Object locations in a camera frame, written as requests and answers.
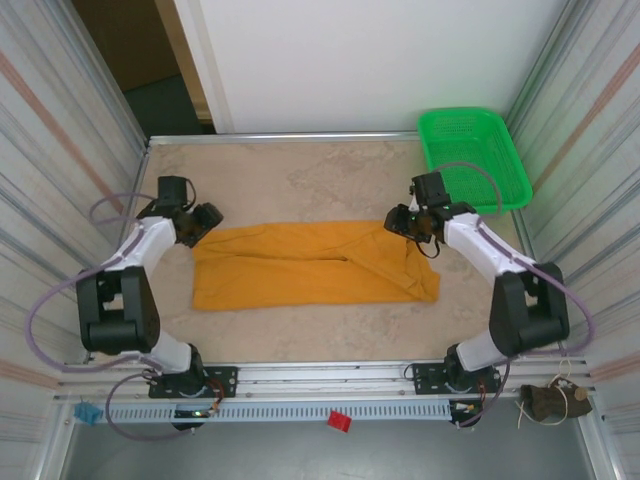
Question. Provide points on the white door frame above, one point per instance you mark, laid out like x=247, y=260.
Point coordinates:
x=200, y=50

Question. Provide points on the green plastic basket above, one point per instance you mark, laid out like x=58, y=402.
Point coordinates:
x=475, y=145

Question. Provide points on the brown wooden door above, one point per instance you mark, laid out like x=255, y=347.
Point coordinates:
x=125, y=40

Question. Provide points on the blue plastic clip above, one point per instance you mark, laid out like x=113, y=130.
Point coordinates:
x=87, y=414

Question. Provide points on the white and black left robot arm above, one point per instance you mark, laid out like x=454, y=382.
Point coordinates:
x=150, y=240

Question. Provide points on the brown cloth pouch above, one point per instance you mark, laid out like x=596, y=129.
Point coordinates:
x=550, y=405

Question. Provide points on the red plastic block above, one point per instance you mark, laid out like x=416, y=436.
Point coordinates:
x=339, y=421

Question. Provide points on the aluminium table edge rail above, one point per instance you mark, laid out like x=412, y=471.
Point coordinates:
x=250, y=137

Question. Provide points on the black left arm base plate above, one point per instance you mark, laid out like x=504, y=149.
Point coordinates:
x=225, y=382

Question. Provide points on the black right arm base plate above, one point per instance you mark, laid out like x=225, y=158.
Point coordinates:
x=427, y=380

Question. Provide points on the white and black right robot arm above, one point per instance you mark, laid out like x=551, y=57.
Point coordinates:
x=470, y=240

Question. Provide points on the yellow t-shirt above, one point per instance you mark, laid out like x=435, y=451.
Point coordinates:
x=300, y=270

